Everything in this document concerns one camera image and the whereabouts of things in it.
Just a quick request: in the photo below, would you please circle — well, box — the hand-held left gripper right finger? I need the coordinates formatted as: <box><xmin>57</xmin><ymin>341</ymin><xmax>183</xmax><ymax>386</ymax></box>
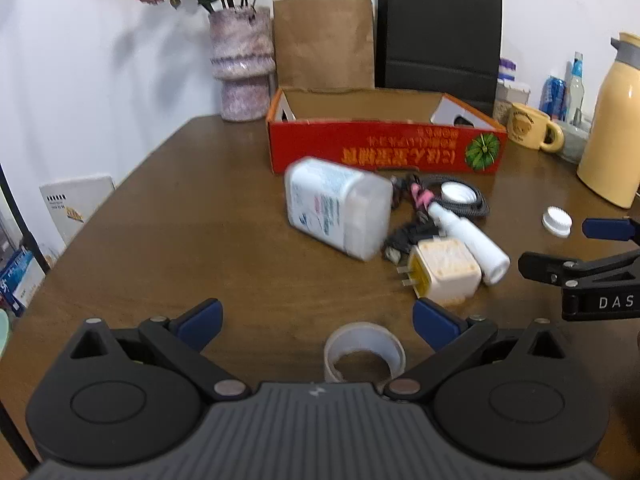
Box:
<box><xmin>382</xmin><ymin>297</ymin><xmax>568</xmax><ymax>403</ymax></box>

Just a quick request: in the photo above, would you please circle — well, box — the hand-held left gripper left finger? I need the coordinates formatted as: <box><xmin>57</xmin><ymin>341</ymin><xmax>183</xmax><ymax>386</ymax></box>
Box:
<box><xmin>67</xmin><ymin>298</ymin><xmax>251</xmax><ymax>403</ymax></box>

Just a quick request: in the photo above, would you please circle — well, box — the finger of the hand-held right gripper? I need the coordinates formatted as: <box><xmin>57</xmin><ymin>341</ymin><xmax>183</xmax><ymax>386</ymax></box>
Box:
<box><xmin>517</xmin><ymin>252</ymin><xmax>640</xmax><ymax>287</ymax></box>
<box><xmin>582</xmin><ymin>217</ymin><xmax>640</xmax><ymax>249</ymax></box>

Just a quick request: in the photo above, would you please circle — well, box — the white charger plug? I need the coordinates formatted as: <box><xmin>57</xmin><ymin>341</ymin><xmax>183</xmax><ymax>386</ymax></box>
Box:
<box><xmin>396</xmin><ymin>238</ymin><xmax>482</xmax><ymax>307</ymax></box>

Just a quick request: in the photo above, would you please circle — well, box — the clear tape roll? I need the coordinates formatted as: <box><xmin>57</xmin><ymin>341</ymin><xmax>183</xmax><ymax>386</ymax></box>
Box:
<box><xmin>323</xmin><ymin>322</ymin><xmax>406</xmax><ymax>383</ymax></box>

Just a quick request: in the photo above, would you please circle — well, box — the white spray bottle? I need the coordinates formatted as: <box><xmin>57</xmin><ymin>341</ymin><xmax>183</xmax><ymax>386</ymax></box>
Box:
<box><xmin>429</xmin><ymin>201</ymin><xmax>511</xmax><ymax>286</ymax></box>

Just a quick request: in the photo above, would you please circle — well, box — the black cable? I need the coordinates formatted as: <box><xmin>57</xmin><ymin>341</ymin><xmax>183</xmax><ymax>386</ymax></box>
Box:
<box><xmin>382</xmin><ymin>220</ymin><xmax>443</xmax><ymax>263</ymax></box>

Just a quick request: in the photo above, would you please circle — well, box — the white bottle with cap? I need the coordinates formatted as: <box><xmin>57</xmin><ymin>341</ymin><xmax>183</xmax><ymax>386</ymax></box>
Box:
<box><xmin>440</xmin><ymin>181</ymin><xmax>480</xmax><ymax>206</ymax></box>

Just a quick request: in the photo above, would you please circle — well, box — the white plastic jar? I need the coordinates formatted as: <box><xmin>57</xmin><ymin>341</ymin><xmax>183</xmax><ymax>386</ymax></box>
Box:
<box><xmin>284</xmin><ymin>156</ymin><xmax>394</xmax><ymax>262</ymax></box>

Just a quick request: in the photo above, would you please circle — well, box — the orange cardboard box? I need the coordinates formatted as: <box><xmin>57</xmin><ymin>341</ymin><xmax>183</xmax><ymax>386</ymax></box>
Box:
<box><xmin>266</xmin><ymin>86</ymin><xmax>508</xmax><ymax>176</ymax></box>

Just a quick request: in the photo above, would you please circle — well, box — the ribbed white cap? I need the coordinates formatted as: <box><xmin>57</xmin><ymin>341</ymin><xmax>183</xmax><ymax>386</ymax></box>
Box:
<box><xmin>542</xmin><ymin>206</ymin><xmax>573</xmax><ymax>237</ymax></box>

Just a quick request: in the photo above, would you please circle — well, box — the white ceramic cup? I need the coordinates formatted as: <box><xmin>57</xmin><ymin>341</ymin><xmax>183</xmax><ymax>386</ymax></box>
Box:
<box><xmin>555</xmin><ymin>115</ymin><xmax>593</xmax><ymax>163</ymax></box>

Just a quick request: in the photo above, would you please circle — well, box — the yellow thermos jug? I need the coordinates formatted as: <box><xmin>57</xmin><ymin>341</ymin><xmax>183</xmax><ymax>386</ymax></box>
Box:
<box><xmin>576</xmin><ymin>32</ymin><xmax>640</xmax><ymax>209</ymax></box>

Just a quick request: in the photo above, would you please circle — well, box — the yellow bear mug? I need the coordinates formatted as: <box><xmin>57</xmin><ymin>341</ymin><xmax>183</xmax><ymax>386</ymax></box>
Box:
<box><xmin>506</xmin><ymin>102</ymin><xmax>565</xmax><ymax>153</ymax></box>

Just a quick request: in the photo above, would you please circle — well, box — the blue drink can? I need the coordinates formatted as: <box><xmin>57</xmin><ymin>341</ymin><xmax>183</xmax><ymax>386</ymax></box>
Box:
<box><xmin>539</xmin><ymin>76</ymin><xmax>568</xmax><ymax>121</ymax></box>

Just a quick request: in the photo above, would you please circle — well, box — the clear bottle blue label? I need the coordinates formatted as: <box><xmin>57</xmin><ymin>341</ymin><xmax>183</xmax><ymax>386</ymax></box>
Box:
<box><xmin>565</xmin><ymin>51</ymin><xmax>586</xmax><ymax>126</ymax></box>

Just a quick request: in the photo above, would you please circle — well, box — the clear container of seeds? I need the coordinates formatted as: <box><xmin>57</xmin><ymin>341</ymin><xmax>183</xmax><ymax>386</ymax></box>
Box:
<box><xmin>492</xmin><ymin>80</ymin><xmax>531</xmax><ymax>126</ymax></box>

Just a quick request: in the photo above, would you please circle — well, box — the white book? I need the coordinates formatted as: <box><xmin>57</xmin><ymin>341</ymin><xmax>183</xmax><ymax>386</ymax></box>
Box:
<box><xmin>39</xmin><ymin>175</ymin><xmax>116</xmax><ymax>248</ymax></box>

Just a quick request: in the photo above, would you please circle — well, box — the blue and white box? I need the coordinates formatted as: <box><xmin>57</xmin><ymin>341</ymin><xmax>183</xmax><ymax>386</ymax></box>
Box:
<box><xmin>0</xmin><ymin>249</ymin><xmax>47</xmax><ymax>317</ymax></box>

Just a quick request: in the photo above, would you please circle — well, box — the pale green container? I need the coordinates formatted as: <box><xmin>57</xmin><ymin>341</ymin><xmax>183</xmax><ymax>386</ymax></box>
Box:
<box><xmin>0</xmin><ymin>308</ymin><xmax>12</xmax><ymax>361</ymax></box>

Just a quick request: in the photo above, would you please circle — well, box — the black paper bag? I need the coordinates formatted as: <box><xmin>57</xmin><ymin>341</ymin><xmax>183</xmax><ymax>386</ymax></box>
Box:
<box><xmin>375</xmin><ymin>0</ymin><xmax>503</xmax><ymax>118</ymax></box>

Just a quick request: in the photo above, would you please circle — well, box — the pink fuzzy vase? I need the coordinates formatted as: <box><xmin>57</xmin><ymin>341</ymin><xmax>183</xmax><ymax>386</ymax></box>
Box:
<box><xmin>208</xmin><ymin>7</ymin><xmax>277</xmax><ymax>122</ymax></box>

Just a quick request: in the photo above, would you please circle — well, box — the brown paper bag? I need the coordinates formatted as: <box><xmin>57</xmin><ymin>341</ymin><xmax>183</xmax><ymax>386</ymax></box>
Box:
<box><xmin>272</xmin><ymin>0</ymin><xmax>376</xmax><ymax>92</ymax></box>

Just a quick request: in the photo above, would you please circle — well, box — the pink hair tie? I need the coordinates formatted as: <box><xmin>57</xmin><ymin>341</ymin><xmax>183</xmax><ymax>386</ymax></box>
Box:
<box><xmin>410</xmin><ymin>182</ymin><xmax>436</xmax><ymax>218</ymax></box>

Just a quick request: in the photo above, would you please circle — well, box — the black metal rack frame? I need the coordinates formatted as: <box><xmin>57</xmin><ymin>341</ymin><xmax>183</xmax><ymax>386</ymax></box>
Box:
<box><xmin>0</xmin><ymin>162</ymin><xmax>52</xmax><ymax>275</ymax></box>

